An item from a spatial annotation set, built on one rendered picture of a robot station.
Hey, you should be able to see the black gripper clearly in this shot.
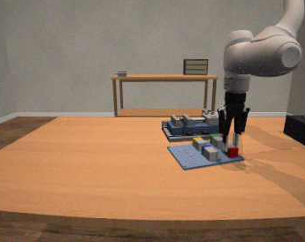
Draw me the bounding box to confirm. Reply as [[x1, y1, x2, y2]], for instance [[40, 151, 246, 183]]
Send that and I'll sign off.
[[217, 91, 250, 152]]

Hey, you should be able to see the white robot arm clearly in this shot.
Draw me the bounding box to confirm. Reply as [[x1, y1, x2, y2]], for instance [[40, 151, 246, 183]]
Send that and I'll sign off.
[[223, 0, 304, 94]]

